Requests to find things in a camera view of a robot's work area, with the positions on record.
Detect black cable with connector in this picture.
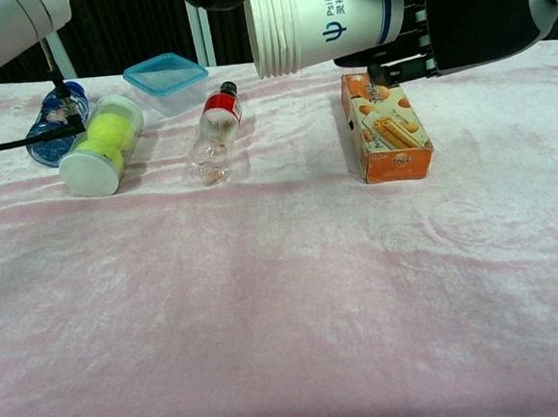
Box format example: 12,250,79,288
0,34,88,153

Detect blue plastic drink bottle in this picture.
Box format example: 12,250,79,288
21,79,94,170

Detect pink white tablecloth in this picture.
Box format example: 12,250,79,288
0,37,558,417

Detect black grey right robot hand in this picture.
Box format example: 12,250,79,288
329,0,558,91

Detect yellow tennis ball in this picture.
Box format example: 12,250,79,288
86,111,136,150
77,136,126,180

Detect clear tennis ball tube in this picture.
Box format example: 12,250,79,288
52,91,151,201

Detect clear container with teal lid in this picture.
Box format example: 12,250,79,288
120,49,214,121

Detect orange biscuit box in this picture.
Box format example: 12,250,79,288
338,65,437,187

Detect white frame post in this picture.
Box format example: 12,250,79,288
184,1,218,69
43,29,78,82

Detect black curtain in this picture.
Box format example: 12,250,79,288
0,0,558,87

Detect white paper cup blue logo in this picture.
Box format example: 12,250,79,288
284,0,412,76

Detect clear bottle with red label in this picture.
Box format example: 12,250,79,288
175,79,250,188

